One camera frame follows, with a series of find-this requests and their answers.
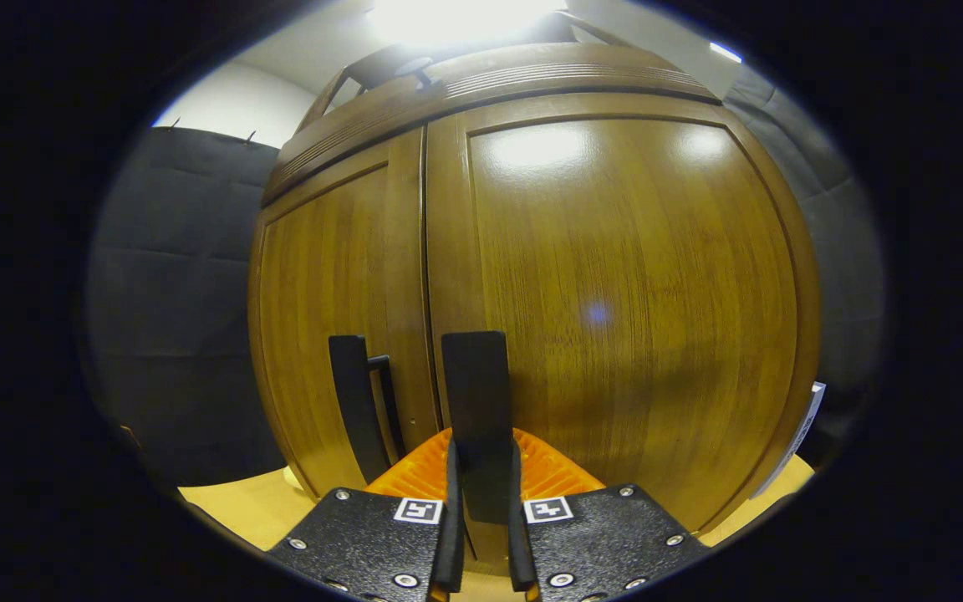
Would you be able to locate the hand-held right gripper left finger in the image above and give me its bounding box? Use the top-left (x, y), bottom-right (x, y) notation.
top-left (264, 428), bottom-right (466, 602)

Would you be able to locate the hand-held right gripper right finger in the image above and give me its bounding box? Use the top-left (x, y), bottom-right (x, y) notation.
top-left (508, 428), bottom-right (712, 602)

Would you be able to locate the wooden shoe cabinet door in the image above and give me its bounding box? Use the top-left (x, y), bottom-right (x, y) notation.
top-left (249, 128), bottom-right (441, 498)
top-left (425, 92), bottom-right (823, 578)

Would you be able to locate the wooden double-door shoe cabinet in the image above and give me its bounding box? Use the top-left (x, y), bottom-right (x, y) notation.
top-left (247, 13), bottom-right (823, 578)

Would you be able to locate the blue and white book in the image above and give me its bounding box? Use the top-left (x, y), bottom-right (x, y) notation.
top-left (753, 382), bottom-right (827, 500)

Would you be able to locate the black backdrop cloth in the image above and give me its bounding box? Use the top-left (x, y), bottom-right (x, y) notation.
top-left (87, 67), bottom-right (888, 486)

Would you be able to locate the black round drawer knob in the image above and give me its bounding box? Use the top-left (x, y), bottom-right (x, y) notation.
top-left (395, 57), bottom-right (436, 91)

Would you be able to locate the large ceiling light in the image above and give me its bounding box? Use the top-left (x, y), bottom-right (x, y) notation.
top-left (364, 0), bottom-right (570, 47)

